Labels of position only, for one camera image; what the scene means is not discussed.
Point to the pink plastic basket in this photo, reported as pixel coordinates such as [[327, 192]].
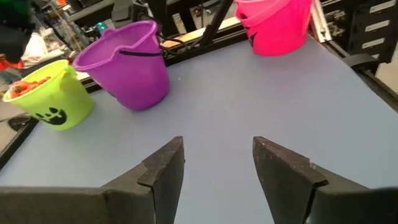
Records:
[[276, 31]]

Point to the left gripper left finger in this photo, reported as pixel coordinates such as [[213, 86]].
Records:
[[149, 186]]

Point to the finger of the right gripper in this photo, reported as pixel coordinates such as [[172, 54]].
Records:
[[15, 49]]

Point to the black drawer cabinet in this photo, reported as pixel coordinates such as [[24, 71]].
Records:
[[373, 28]]

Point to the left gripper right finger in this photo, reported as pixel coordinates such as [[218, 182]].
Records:
[[289, 186]]

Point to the silver metal bracket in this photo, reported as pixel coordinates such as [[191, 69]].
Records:
[[320, 21]]

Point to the wooden table board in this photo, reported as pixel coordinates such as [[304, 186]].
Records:
[[186, 35]]

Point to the green plastic basket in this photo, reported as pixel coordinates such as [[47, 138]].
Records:
[[56, 96]]

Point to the purple plastic basket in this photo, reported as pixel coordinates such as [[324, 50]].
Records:
[[133, 81]]

